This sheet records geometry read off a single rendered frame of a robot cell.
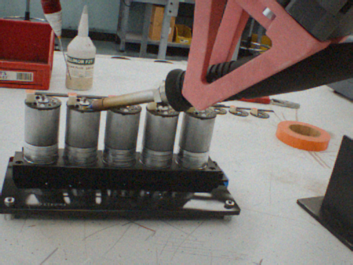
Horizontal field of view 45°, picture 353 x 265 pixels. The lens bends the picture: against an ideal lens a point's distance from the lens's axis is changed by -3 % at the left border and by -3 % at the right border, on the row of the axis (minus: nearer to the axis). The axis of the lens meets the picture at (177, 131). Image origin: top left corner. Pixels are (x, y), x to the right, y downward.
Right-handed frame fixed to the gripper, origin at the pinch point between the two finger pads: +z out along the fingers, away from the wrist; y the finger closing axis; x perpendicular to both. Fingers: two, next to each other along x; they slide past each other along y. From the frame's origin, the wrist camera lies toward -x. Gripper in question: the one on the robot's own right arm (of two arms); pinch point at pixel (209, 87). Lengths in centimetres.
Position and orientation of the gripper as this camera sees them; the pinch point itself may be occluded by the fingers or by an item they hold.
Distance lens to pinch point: 24.0
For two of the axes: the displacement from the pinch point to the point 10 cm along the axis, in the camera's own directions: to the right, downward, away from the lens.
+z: -5.3, 6.7, 5.3
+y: -5.2, 2.4, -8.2
